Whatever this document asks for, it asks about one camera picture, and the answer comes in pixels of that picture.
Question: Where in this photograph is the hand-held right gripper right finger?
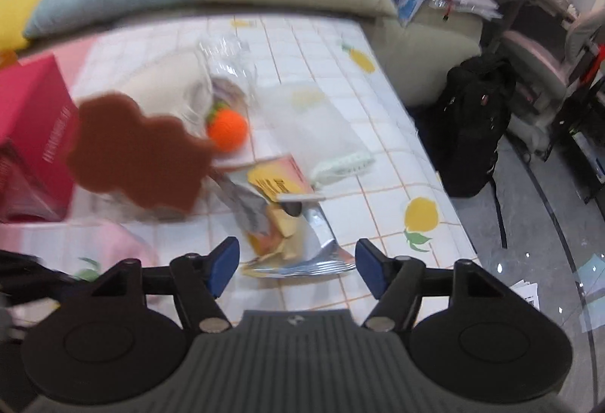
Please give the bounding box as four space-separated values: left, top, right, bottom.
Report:
354 237 510 333

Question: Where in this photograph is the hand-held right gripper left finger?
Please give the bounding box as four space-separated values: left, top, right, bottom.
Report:
92 236 242 334

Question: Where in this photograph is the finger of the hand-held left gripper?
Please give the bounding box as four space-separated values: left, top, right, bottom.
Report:
0 250 101 303

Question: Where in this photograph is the yellow pink packet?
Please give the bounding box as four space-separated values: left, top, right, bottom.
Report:
246 153 327 204

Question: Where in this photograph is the orange crochet ball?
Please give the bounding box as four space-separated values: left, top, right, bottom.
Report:
205 104 250 154

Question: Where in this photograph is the brown plush cookie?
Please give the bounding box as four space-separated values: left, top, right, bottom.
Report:
66 93 219 212

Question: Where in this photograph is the clear zip bag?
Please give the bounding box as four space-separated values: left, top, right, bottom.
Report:
258 82 376 188

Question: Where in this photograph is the pink square cushion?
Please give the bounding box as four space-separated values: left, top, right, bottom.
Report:
0 53 82 224

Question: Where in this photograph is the silver snack packet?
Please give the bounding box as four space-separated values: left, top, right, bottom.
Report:
241 200 357 280

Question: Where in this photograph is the grey foil wrapper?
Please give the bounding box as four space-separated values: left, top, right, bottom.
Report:
213 172 271 235

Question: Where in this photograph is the white paper sheet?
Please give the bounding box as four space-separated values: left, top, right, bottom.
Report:
510 281 543 311

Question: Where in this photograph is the black backpack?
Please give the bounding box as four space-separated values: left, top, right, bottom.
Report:
428 54 517 248

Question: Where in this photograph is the crumpled clear plastic bag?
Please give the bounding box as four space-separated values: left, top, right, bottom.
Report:
196 32 258 111

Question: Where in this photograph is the lemon print checkered tablecloth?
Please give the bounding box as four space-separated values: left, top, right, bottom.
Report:
0 14 480 314

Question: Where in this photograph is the beige sofa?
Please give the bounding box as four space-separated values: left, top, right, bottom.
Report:
0 0 483 107

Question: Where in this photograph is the pink office chair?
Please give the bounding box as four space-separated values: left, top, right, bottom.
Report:
501 9 605 149

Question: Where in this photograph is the yellow pillow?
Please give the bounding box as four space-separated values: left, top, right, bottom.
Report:
0 0 74 52

